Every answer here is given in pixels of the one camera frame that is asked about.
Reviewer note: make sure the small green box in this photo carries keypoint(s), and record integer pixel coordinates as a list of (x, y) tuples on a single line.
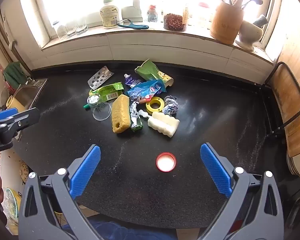
[(138, 126)]

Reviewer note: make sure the wooden chair with black frame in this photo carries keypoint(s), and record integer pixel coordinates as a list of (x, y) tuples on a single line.
[(290, 100)]

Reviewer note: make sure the green cloth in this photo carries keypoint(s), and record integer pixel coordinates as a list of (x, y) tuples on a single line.
[(13, 75)]

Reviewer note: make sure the small jar with red lid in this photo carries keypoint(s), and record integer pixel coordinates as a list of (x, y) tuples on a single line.
[(152, 15)]

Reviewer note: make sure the steel sink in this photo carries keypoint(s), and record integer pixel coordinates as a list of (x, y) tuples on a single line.
[(27, 93)]

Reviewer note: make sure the white foam sponge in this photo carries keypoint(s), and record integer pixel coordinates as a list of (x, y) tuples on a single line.
[(162, 125)]

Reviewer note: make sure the yellow jug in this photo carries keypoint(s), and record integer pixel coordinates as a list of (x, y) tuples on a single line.
[(15, 105)]

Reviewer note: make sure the person's blue pants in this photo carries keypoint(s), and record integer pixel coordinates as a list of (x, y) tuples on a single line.
[(130, 232)]

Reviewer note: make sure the grey box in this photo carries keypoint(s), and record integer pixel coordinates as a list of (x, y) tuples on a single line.
[(131, 13)]

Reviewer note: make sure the green barcode wrapper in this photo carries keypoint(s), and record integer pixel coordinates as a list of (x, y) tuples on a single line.
[(107, 91)]

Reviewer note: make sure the red jar lid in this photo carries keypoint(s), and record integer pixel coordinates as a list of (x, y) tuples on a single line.
[(166, 162)]

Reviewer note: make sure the purple squeeze tube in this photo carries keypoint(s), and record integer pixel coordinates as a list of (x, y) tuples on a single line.
[(130, 81)]

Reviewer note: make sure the glass jar of beans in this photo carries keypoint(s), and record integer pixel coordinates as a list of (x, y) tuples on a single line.
[(174, 21)]

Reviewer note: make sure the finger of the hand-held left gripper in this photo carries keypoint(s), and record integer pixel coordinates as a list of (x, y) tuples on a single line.
[(6, 113), (27, 118)]

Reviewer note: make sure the yellow sponge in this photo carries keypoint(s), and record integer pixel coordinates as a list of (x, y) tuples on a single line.
[(120, 115)]

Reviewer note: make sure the green snack bag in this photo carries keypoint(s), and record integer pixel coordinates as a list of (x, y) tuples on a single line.
[(147, 71)]

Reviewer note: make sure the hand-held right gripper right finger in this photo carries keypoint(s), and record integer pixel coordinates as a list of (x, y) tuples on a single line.
[(215, 170)]

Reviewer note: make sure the blue plastic wrapper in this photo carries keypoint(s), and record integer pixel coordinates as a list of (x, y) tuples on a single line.
[(150, 87)]

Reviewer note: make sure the white pestle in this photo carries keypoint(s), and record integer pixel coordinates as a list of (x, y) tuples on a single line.
[(261, 20)]

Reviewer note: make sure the white plastic piece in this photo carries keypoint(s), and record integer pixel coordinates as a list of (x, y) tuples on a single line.
[(143, 113)]

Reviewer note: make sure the wooden utensil holder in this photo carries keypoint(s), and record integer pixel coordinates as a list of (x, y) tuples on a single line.
[(225, 23)]

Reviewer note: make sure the small clear glass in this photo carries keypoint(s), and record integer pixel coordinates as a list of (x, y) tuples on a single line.
[(60, 31), (81, 27), (70, 29)]

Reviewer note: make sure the white bottle with green cap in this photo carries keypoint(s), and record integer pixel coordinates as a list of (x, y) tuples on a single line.
[(109, 15)]

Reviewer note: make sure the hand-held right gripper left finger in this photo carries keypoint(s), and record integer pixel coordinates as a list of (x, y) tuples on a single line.
[(86, 172)]

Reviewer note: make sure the yellow box on floor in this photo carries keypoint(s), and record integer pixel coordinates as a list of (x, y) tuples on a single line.
[(12, 202)]

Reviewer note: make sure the white mortar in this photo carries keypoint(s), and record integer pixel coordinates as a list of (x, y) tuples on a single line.
[(250, 35)]

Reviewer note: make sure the silver pill blister pack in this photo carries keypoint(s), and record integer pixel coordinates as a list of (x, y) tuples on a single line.
[(100, 78)]

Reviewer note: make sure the green marker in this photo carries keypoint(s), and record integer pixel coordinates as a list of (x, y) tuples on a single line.
[(86, 107)]

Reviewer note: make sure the blue peeler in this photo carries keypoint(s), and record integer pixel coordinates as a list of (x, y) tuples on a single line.
[(137, 26)]

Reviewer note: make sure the patterned plate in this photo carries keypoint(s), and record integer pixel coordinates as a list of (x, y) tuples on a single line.
[(25, 172)]

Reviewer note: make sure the clear drinking glass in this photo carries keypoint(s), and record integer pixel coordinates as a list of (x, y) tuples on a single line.
[(100, 110)]

